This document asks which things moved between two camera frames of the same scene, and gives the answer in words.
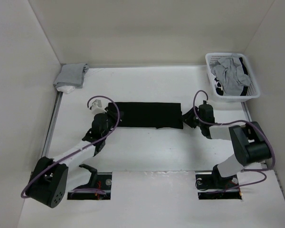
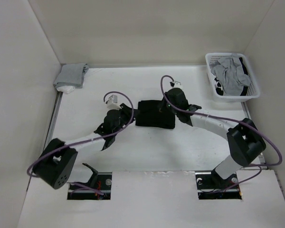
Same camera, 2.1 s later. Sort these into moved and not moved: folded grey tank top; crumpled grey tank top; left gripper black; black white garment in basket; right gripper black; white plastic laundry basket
Moved: right gripper black; left gripper black
Not moved: white plastic laundry basket; folded grey tank top; black white garment in basket; crumpled grey tank top
